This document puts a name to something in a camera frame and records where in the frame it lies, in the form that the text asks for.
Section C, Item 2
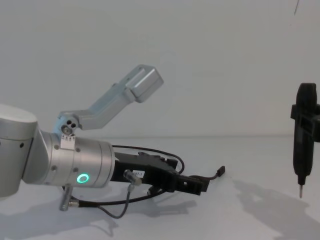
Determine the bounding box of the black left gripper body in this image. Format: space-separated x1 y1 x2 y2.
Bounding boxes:
110 151 179 193

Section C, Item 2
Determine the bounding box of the white table cloth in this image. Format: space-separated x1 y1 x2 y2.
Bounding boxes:
0 134 320 240

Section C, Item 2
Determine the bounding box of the black tool holder clamp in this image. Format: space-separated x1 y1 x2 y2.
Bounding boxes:
290 103 320 144

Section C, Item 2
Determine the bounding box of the short cable with black plug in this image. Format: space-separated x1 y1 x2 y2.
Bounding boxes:
199 165 227 183

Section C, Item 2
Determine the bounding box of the thin dark gripper cable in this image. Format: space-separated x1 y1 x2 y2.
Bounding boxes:
58 144 186 220

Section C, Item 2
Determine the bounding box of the plain pale wall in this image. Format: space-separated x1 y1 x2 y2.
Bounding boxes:
0 0 320 139

